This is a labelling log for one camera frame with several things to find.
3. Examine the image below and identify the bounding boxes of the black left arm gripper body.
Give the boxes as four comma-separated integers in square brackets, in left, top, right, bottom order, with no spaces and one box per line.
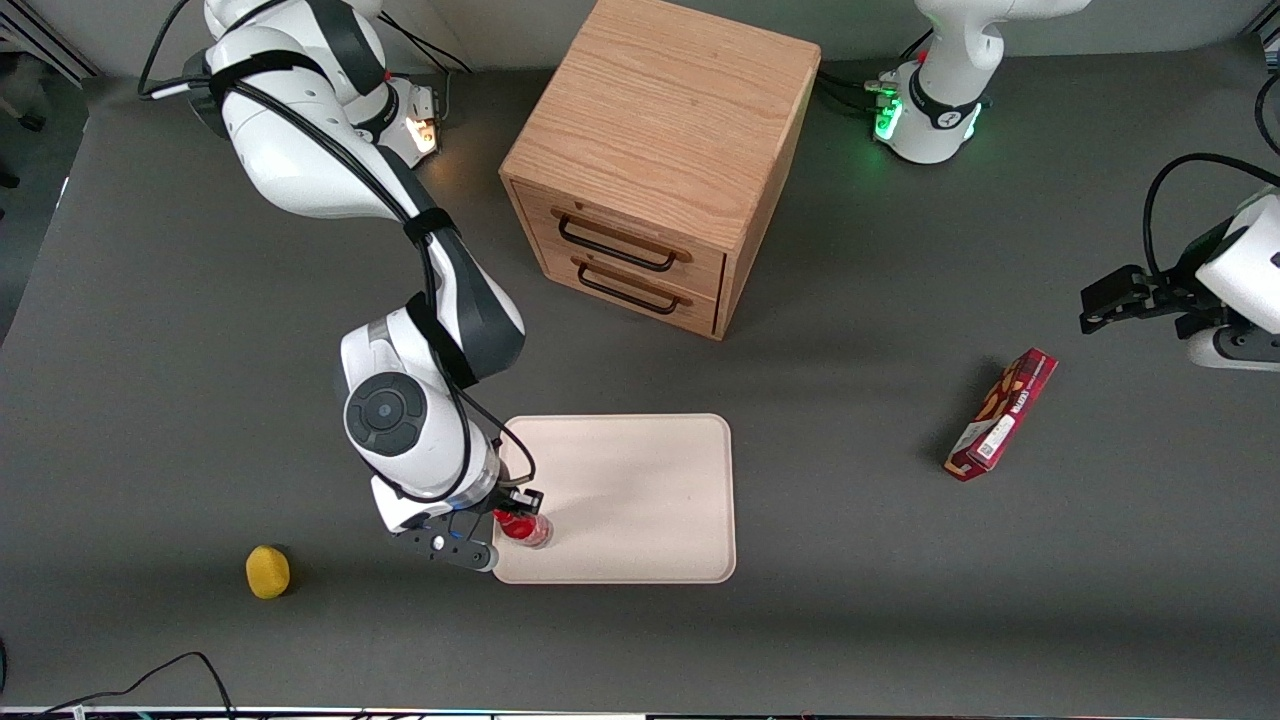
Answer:
[1079,263,1231,341]

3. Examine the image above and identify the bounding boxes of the red coke bottle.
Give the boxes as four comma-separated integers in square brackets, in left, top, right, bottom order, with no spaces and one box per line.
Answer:
[495,507,554,550]

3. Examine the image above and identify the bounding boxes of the beige rectangular tray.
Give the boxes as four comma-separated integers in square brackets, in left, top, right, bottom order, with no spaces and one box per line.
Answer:
[490,413,738,585]

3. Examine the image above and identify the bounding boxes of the red snack box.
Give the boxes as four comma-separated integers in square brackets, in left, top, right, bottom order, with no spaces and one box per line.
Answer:
[944,347,1059,483]

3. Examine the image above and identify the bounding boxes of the yellow lemon toy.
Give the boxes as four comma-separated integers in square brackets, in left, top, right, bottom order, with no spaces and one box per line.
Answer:
[245,545,292,601]

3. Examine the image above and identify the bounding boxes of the wooden drawer cabinet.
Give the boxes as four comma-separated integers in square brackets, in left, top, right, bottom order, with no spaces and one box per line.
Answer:
[498,0,823,343]

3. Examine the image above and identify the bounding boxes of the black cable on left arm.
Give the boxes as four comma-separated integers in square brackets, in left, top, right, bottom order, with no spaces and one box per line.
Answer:
[1143,152,1280,291]

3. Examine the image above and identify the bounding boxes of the black drawer handle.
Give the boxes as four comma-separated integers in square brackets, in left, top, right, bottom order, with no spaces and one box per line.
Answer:
[556,213,679,273]
[575,258,683,316]

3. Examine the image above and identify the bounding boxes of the black cable on table edge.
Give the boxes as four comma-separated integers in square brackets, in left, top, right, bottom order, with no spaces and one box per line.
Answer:
[0,652,237,720]

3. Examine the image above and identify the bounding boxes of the black cables at arm base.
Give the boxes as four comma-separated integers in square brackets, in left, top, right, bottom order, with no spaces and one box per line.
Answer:
[815,30,936,119]

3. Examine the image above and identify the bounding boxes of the black cable along right arm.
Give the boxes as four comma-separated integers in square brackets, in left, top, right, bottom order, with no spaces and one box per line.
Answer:
[138,0,541,506]

